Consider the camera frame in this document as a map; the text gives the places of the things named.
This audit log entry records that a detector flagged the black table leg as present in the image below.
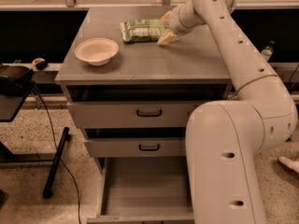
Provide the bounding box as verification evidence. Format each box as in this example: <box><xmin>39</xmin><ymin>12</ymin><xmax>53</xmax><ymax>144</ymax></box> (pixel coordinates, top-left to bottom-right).
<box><xmin>43</xmin><ymin>127</ymin><xmax>70</xmax><ymax>199</ymax></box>

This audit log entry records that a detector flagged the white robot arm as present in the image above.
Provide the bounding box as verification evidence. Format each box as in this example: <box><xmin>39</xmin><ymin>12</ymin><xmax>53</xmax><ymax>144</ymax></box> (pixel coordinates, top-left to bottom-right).
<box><xmin>164</xmin><ymin>0</ymin><xmax>298</xmax><ymax>224</ymax></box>

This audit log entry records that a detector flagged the yellow black tape measure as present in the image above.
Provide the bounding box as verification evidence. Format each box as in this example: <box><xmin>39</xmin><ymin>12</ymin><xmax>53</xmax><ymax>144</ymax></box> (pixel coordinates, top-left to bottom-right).
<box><xmin>32</xmin><ymin>58</ymin><xmax>48</xmax><ymax>70</ymax></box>

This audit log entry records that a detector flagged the green jalapeno chip bag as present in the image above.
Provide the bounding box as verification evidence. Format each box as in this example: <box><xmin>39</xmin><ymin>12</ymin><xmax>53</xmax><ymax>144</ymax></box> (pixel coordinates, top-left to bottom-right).
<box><xmin>121</xmin><ymin>19</ymin><xmax>166</xmax><ymax>43</ymax></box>

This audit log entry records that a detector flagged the clear plastic bottle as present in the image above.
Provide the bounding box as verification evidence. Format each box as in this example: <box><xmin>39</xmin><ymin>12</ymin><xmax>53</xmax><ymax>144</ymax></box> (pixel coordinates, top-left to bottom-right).
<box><xmin>261</xmin><ymin>40</ymin><xmax>276</xmax><ymax>62</ymax></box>

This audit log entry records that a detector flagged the black side table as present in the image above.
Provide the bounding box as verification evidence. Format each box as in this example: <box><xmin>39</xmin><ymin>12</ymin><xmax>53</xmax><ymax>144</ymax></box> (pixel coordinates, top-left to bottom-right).
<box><xmin>0</xmin><ymin>81</ymin><xmax>35</xmax><ymax>122</ymax></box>

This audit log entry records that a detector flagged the grey top drawer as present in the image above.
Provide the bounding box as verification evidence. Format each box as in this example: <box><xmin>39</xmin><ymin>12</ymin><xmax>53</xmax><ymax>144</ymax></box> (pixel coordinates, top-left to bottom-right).
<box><xmin>66</xmin><ymin>89</ymin><xmax>204</xmax><ymax>129</ymax></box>

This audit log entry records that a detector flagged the white paper bowl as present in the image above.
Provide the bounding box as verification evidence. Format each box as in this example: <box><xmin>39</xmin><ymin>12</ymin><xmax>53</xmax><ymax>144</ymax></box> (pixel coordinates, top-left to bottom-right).
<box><xmin>75</xmin><ymin>38</ymin><xmax>119</xmax><ymax>66</ymax></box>

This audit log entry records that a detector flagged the grey bottom drawer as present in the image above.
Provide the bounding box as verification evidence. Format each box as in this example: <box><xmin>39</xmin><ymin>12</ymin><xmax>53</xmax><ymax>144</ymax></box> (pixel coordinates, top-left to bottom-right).
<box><xmin>87</xmin><ymin>156</ymin><xmax>194</xmax><ymax>224</ymax></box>

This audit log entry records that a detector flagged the white red shoe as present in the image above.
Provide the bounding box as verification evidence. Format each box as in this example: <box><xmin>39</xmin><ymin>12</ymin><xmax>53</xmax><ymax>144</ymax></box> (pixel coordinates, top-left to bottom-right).
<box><xmin>278</xmin><ymin>157</ymin><xmax>299</xmax><ymax>174</ymax></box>

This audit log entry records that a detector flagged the black floor cable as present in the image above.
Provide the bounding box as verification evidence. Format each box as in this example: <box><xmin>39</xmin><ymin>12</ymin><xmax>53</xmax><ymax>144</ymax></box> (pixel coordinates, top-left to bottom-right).
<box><xmin>32</xmin><ymin>86</ymin><xmax>82</xmax><ymax>224</ymax></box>

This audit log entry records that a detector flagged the grey drawer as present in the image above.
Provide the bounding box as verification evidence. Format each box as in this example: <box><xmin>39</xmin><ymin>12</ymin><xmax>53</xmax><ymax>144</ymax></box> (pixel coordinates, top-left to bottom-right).
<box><xmin>66</xmin><ymin>89</ymin><xmax>204</xmax><ymax>129</ymax></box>
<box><xmin>85</xmin><ymin>127</ymin><xmax>185</xmax><ymax>158</ymax></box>
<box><xmin>87</xmin><ymin>156</ymin><xmax>194</xmax><ymax>224</ymax></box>

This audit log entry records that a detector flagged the black middle drawer handle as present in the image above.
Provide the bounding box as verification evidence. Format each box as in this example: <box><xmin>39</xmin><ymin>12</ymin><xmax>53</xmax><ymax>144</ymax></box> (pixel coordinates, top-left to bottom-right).
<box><xmin>138</xmin><ymin>144</ymin><xmax>160</xmax><ymax>152</ymax></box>

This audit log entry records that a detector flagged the black top drawer handle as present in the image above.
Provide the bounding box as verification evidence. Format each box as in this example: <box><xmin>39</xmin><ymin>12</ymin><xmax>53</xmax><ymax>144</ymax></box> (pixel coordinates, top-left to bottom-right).
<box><xmin>135</xmin><ymin>109</ymin><xmax>163</xmax><ymax>118</ymax></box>

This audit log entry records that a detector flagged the black bag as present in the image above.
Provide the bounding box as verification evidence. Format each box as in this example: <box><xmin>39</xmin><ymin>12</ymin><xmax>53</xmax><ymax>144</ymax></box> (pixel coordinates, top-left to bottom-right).
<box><xmin>0</xmin><ymin>64</ymin><xmax>34</xmax><ymax>96</ymax></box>

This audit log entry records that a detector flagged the black drawer handle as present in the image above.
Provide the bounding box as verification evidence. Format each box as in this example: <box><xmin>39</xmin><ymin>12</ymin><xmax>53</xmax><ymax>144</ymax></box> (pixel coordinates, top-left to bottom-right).
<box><xmin>138</xmin><ymin>144</ymin><xmax>160</xmax><ymax>152</ymax></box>
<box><xmin>135</xmin><ymin>109</ymin><xmax>163</xmax><ymax>118</ymax></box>

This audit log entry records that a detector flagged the grey drawer cabinet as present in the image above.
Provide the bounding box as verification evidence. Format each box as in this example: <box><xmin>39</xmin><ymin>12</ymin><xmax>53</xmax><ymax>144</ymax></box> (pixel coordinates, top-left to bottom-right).
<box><xmin>54</xmin><ymin>5</ymin><xmax>233</xmax><ymax>173</ymax></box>

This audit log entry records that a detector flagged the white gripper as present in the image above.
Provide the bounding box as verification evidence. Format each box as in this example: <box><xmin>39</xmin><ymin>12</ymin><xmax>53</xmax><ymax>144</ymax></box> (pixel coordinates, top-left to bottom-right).
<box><xmin>157</xmin><ymin>0</ymin><xmax>206</xmax><ymax>46</ymax></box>

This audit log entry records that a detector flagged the grey middle drawer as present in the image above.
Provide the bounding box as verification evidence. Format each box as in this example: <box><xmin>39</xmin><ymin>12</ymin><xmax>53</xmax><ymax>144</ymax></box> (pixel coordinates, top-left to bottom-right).
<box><xmin>85</xmin><ymin>127</ymin><xmax>185</xmax><ymax>158</ymax></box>

